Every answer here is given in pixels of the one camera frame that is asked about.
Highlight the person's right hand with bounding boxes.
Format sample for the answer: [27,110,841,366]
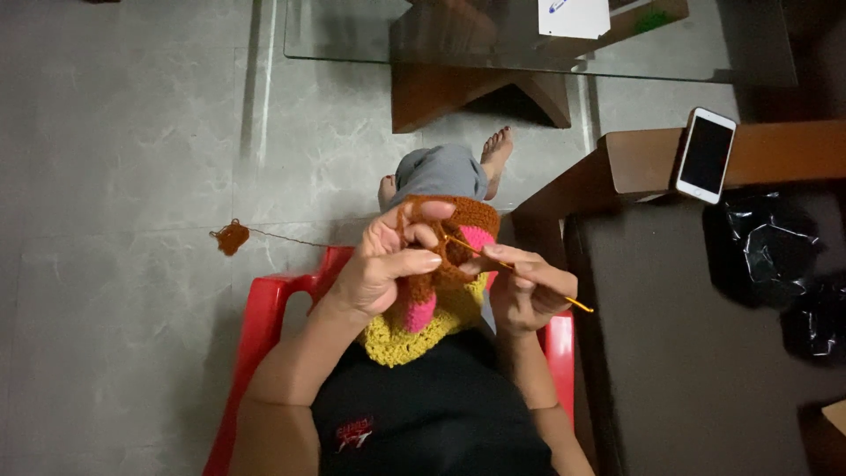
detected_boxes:
[459,244,579,338]

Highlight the person's left hand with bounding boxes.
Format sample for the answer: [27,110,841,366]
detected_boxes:
[329,200,457,319]

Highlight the golden crochet hook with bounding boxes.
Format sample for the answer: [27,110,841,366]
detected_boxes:
[443,234,594,314]

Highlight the brown pink yellow crochet piece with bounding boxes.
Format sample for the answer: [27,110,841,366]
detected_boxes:
[356,193,502,368]

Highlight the person's left foot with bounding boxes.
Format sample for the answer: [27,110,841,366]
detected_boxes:
[377,174,399,214]

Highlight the person's foot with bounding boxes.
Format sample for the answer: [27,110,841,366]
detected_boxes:
[377,174,399,214]
[480,126,514,201]

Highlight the brown yarn strand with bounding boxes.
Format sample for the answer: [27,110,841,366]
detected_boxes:
[248,228,331,249]

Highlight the person's grey shorts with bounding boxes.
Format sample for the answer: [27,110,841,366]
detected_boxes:
[390,144,490,207]

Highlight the red plastic chair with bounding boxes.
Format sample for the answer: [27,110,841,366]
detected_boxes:
[202,245,576,476]

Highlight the person's right foot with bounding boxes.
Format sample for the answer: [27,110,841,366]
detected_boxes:
[480,126,514,201]

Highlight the brown yarn ball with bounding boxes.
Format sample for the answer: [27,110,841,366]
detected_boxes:
[209,219,251,257]

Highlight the person's black shirt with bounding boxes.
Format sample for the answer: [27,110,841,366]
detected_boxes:
[311,327,559,476]

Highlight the brown wooden sofa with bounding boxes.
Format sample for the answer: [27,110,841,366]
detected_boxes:
[512,119,846,476]

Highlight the white smartphone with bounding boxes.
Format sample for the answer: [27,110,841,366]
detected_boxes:
[675,107,738,205]

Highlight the black plastic bag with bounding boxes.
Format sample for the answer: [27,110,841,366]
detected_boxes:
[702,190,827,310]
[780,271,846,361]

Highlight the glass coffee table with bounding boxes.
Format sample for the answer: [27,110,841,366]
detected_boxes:
[283,0,799,135]

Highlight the white paper sheet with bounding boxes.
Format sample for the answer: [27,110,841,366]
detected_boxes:
[537,0,612,41]

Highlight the tan cardboard piece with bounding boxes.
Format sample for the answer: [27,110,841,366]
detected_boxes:
[821,398,846,437]

